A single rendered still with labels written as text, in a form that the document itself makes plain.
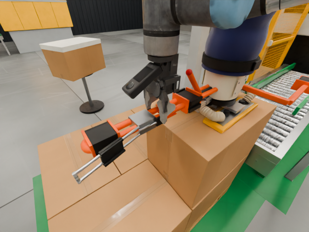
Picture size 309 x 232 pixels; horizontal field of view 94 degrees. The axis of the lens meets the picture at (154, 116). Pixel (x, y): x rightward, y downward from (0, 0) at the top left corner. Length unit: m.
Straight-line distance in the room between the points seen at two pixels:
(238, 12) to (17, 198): 1.96
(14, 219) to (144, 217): 1.23
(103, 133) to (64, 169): 0.75
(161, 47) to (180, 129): 0.38
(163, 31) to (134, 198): 0.80
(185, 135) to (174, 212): 0.43
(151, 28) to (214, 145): 0.46
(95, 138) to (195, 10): 0.36
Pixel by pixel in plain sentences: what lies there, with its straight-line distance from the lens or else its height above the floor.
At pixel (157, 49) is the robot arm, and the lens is 0.38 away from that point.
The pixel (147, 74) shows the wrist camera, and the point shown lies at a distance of 0.40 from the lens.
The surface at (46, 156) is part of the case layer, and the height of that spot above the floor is 0.54.
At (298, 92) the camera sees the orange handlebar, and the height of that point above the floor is 1.09.
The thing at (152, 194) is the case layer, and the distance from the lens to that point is 0.91.
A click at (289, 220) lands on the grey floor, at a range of 1.80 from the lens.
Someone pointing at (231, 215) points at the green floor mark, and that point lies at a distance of 1.58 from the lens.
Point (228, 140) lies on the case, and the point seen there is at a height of 0.94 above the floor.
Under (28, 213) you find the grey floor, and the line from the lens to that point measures 1.79.
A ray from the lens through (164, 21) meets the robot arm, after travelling 0.37.
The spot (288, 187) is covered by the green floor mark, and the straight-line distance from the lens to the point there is 2.00.
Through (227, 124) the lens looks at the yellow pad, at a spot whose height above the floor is 0.97.
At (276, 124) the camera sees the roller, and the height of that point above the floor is 0.54.
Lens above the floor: 1.37
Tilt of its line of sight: 37 degrees down
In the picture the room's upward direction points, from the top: straight up
